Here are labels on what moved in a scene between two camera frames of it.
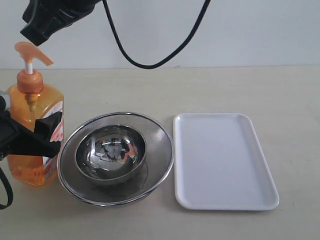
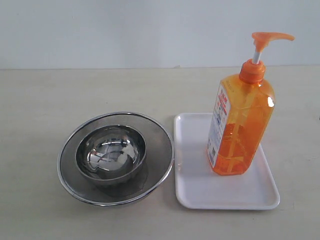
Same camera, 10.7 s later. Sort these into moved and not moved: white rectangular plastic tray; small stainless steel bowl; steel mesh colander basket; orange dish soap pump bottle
Moved: orange dish soap pump bottle
Not moved: white rectangular plastic tray; steel mesh colander basket; small stainless steel bowl
